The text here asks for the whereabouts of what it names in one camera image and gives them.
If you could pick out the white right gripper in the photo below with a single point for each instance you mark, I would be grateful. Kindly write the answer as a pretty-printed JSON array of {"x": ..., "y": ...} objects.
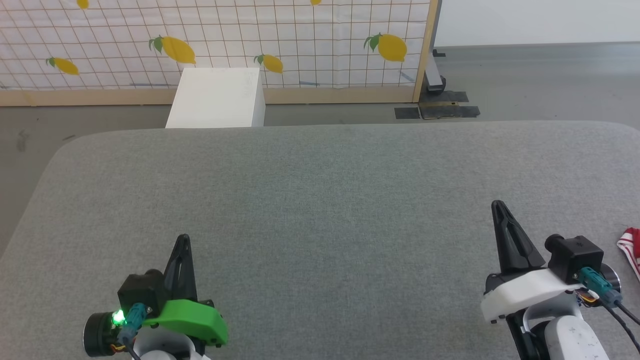
[{"x": 520, "y": 292}]

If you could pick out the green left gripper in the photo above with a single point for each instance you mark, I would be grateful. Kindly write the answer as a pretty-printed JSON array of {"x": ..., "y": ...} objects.
[{"x": 195, "y": 320}]

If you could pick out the red garment with white trim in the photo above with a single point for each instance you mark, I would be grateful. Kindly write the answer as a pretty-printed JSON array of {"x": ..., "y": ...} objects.
[{"x": 631, "y": 247}]

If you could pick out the white box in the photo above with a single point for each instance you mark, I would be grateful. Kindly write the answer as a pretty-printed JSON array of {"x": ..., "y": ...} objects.
[{"x": 220, "y": 100}]

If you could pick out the grey metal panel support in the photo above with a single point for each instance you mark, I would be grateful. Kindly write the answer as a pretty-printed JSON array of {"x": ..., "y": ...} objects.
[{"x": 434, "y": 75}]

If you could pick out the lemon print partition panel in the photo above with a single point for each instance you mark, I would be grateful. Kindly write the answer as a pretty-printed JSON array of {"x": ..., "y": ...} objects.
[{"x": 225, "y": 35}]

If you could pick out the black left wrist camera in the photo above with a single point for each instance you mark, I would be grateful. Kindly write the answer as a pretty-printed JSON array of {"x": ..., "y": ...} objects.
[{"x": 142, "y": 292}]

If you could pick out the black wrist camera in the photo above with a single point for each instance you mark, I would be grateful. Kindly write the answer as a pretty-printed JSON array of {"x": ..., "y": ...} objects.
[
  {"x": 575, "y": 255},
  {"x": 142, "y": 292}
]

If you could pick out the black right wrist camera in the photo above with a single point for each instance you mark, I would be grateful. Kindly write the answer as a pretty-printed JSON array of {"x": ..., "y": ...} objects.
[{"x": 575, "y": 255}]

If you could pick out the dark panel base plate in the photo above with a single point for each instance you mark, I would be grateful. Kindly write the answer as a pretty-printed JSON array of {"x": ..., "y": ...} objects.
[{"x": 447, "y": 107}]

